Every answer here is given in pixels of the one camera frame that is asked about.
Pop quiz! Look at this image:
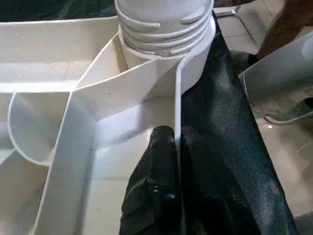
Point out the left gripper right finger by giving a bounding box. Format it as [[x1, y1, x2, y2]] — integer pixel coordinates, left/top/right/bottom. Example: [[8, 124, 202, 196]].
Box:
[[179, 137, 222, 235]]

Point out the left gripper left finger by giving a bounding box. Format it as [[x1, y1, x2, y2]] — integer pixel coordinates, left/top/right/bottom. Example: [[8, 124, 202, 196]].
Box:
[[119, 125, 183, 235]]

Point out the white plastic table top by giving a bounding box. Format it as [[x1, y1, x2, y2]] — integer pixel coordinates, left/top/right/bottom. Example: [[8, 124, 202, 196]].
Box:
[[0, 16, 217, 235]]

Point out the white plastic table leg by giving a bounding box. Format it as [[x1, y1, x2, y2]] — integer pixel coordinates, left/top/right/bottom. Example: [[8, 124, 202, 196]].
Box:
[[114, 0, 215, 57]]

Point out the black work mat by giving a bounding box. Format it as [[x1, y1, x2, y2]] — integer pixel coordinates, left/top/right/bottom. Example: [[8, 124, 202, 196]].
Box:
[[0, 0, 300, 235]]

